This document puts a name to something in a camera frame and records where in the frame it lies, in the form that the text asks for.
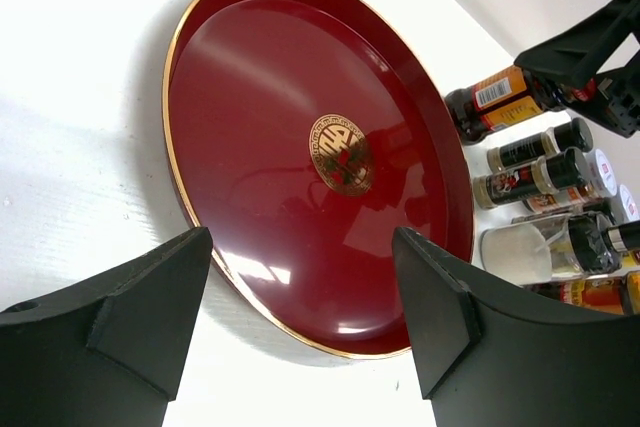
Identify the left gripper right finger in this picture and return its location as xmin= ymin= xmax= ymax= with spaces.
xmin=392 ymin=227 xmax=639 ymax=426

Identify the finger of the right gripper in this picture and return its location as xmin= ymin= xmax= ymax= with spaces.
xmin=514 ymin=0 xmax=639 ymax=88

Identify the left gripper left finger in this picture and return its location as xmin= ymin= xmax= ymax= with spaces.
xmin=1 ymin=227 xmax=212 ymax=426

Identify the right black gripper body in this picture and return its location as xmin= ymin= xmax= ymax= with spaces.
xmin=596 ymin=31 xmax=639 ymax=138

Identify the red-lid dark sauce jar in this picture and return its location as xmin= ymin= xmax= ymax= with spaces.
xmin=444 ymin=66 xmax=596 ymax=145

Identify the clear salt grinder black top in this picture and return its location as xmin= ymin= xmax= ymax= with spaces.
xmin=480 ymin=212 xmax=639 ymax=286

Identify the black-cap spice bottle rear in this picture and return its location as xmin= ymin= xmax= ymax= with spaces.
xmin=486 ymin=118 xmax=593 ymax=173

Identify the white-lid spice jar left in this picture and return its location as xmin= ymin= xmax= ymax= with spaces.
xmin=585 ymin=148 xmax=618 ymax=198

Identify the white-lid spice jar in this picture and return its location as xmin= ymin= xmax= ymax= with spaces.
xmin=615 ymin=184 xmax=639 ymax=223
xmin=585 ymin=148 xmax=618 ymax=198

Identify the black-cap spice bottle front-left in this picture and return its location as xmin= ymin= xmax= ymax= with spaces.
xmin=472 ymin=148 xmax=589 ymax=209

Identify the black-cap spice bottle front-right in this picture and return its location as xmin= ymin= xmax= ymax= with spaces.
xmin=523 ymin=184 xmax=625 ymax=223

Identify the white-lid spice jar right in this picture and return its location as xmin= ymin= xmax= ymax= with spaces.
xmin=615 ymin=184 xmax=639 ymax=223

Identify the round red lacquer tray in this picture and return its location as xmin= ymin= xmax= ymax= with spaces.
xmin=162 ymin=0 xmax=474 ymax=359

